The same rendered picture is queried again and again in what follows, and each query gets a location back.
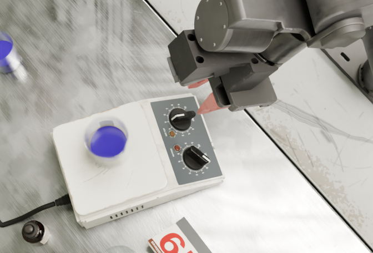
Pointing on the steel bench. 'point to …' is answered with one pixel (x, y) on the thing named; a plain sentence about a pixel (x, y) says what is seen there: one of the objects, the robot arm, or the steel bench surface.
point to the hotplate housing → (176, 191)
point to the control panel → (185, 140)
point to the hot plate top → (142, 178)
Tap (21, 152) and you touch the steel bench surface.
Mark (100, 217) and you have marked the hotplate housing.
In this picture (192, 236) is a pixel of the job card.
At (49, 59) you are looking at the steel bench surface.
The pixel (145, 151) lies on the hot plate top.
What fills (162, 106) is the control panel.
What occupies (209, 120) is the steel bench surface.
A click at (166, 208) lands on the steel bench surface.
